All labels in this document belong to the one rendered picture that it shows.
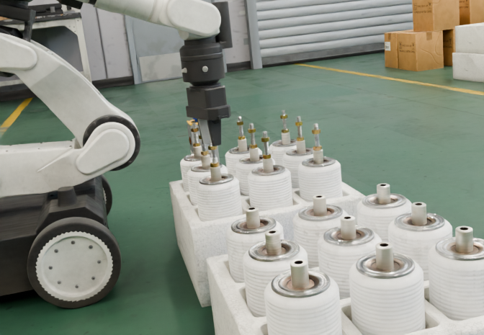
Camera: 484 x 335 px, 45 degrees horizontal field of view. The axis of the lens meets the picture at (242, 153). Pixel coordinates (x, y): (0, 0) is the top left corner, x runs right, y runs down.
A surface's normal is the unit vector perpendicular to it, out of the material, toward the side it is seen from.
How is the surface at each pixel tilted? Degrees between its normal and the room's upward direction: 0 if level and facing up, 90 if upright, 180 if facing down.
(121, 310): 0
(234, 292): 0
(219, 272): 0
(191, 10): 90
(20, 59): 90
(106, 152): 90
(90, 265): 90
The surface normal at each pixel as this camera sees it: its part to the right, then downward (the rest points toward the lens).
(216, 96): 0.58, 0.13
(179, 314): -0.11, -0.97
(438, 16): 0.27, 0.19
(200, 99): -0.81, 0.22
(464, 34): -0.95, 0.16
